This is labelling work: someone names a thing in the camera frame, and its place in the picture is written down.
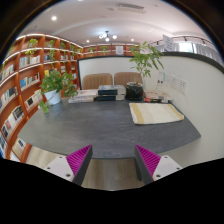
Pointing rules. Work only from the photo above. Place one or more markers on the white wall sign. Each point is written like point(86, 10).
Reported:
point(168, 43)

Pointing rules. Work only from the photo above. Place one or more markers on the book stack right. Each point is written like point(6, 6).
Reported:
point(156, 96)

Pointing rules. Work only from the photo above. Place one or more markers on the white book stack left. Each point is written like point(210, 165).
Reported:
point(84, 96)

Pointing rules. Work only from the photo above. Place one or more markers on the ceiling chandelier lamp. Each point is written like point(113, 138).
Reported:
point(106, 36)

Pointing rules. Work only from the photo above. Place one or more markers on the right tan chair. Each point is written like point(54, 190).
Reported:
point(122, 78)

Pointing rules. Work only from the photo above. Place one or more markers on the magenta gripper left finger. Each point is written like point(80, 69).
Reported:
point(72, 167)

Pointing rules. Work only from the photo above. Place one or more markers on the orange wooden bookshelf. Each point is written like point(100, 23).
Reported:
point(30, 58)

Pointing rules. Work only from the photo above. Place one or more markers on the left tan chair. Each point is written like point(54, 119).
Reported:
point(93, 81)

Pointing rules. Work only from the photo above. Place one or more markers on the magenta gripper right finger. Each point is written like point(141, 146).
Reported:
point(152, 167)

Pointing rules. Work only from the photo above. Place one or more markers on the tan chair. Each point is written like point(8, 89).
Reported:
point(93, 81)
point(122, 78)

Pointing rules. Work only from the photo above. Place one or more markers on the potted plant white pot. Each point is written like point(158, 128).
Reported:
point(56, 82)

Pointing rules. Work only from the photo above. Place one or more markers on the tall plant black pot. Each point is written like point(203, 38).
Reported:
point(145, 57)

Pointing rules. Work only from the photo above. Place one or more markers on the cream striped towel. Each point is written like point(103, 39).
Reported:
point(154, 113)

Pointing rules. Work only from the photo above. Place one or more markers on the dark book stack centre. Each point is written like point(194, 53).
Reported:
point(111, 92)

